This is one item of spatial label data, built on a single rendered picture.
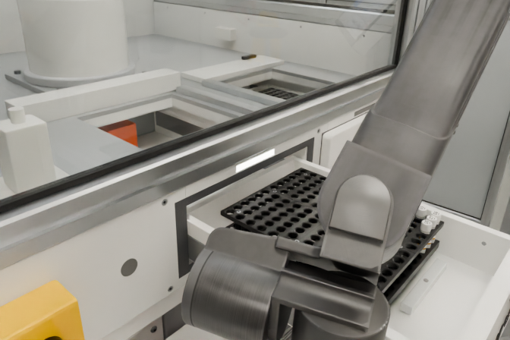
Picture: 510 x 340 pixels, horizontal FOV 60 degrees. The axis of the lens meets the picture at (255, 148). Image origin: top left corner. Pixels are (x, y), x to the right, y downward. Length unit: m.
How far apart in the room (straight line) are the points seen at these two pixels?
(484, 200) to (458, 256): 1.75
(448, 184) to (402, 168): 2.12
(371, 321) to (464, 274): 0.37
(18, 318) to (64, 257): 0.07
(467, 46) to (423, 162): 0.10
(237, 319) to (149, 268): 0.28
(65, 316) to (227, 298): 0.20
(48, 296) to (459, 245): 0.49
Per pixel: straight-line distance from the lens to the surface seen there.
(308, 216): 0.57
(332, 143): 0.75
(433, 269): 0.61
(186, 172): 0.53
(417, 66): 0.34
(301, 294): 0.28
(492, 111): 2.25
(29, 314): 0.45
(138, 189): 0.50
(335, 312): 0.28
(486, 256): 0.64
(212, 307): 0.30
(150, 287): 0.57
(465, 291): 0.61
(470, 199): 2.42
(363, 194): 0.27
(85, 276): 0.51
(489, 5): 0.37
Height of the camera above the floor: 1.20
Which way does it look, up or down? 24 degrees down
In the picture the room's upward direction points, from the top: 2 degrees clockwise
